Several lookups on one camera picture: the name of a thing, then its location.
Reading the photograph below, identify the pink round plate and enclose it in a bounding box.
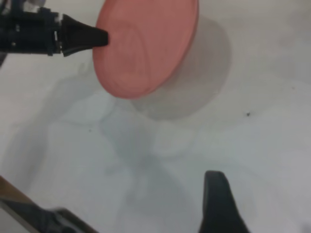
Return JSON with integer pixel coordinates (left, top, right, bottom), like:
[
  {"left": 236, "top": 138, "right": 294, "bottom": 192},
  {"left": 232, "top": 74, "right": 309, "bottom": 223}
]
[{"left": 92, "top": 0, "right": 200, "bottom": 100}]

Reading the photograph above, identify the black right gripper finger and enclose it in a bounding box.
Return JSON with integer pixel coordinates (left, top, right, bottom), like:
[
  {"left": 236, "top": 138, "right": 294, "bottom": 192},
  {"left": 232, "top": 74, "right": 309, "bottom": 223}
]
[{"left": 198, "top": 170, "right": 251, "bottom": 233}]

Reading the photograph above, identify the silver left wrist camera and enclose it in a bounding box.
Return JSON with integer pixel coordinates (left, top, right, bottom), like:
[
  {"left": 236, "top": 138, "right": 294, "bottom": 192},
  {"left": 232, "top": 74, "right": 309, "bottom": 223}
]
[{"left": 23, "top": 0, "right": 47, "bottom": 9}]

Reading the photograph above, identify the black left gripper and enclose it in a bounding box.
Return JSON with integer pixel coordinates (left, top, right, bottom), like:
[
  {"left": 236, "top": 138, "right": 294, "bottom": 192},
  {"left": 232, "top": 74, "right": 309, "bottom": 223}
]
[{"left": 0, "top": 6, "right": 109, "bottom": 58}]

